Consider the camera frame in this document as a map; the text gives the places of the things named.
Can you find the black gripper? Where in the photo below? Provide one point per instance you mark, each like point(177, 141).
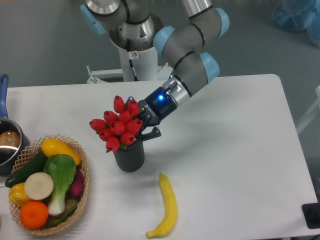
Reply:
point(153, 109)

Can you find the red tulip bouquet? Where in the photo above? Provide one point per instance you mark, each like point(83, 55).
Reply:
point(119, 127)

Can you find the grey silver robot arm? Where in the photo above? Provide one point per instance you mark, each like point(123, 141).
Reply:
point(141, 38)

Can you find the dark grey ribbed vase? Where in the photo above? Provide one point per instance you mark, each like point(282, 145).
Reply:
point(132, 158)

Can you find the yellow banana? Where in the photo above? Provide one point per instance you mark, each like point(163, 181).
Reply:
point(171, 209)

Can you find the green bok choy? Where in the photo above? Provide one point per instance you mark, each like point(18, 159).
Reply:
point(62, 169)

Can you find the yellow squash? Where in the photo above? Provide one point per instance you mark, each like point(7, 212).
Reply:
point(52, 146)

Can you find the purple sweet potato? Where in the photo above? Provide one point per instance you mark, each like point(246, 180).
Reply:
point(76, 189)

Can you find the dark green cucumber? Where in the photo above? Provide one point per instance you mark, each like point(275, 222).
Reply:
point(35, 165)

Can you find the green chili pepper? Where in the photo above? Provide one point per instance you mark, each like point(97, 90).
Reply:
point(63, 218)

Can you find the woven wicker basket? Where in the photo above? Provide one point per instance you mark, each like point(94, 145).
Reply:
point(75, 199)

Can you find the round cream white slice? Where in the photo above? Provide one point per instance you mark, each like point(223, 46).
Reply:
point(38, 186)

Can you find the blue saucepan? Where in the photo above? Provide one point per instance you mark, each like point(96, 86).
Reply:
point(12, 138)

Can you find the orange fruit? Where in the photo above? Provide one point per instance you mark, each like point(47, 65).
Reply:
point(33, 214)

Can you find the yellow bell pepper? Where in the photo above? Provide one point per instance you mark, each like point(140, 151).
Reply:
point(17, 194)

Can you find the blue plastic bag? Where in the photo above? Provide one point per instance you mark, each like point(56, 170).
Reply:
point(299, 16)

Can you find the black device at edge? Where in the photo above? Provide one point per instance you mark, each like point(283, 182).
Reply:
point(311, 213)

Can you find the white frame at right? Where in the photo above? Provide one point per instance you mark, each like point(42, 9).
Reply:
point(309, 114)

